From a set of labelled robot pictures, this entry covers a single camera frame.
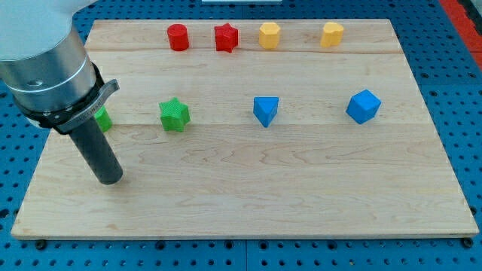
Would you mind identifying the red cylinder block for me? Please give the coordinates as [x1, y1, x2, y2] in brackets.
[166, 23, 190, 51]

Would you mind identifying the light wooden board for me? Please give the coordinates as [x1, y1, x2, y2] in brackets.
[11, 19, 479, 240]

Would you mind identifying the green block behind rod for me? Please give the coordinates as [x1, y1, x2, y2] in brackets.
[94, 106, 112, 132]

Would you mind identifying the yellow heart block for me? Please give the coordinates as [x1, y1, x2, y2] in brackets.
[320, 22, 344, 47]

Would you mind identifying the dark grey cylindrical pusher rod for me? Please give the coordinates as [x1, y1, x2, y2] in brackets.
[69, 117, 123, 185]

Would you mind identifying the blue cube block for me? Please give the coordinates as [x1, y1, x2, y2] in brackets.
[346, 90, 382, 124]

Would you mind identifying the black clamp flange mount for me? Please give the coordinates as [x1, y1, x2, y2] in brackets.
[14, 64, 119, 135]

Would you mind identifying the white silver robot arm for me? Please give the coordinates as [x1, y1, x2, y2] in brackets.
[1, 0, 123, 185]

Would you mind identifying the red star block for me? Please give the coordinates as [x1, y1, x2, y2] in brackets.
[214, 23, 239, 53]

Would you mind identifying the green star block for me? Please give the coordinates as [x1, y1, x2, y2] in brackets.
[159, 97, 191, 132]

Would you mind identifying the yellow hexagon block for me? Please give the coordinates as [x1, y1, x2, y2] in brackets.
[258, 22, 281, 50]

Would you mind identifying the blue triangle block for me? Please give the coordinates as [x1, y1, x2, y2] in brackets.
[253, 96, 279, 128]

